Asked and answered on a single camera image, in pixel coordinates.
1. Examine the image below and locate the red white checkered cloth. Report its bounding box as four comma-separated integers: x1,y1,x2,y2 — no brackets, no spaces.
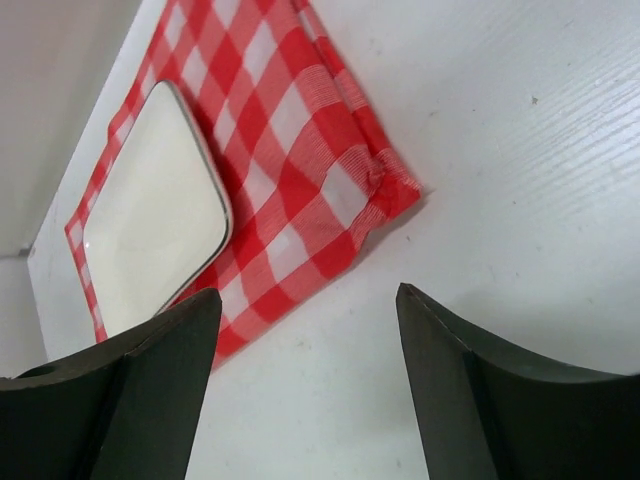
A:
65,1,421,365

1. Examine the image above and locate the white rectangular plate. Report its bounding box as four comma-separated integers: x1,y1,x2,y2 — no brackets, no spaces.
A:
83,81,233,337

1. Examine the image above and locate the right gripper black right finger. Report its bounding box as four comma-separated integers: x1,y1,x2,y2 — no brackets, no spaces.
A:
396,283,639,479

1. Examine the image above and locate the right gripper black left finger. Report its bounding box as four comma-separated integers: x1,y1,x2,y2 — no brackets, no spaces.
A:
1,288,222,479

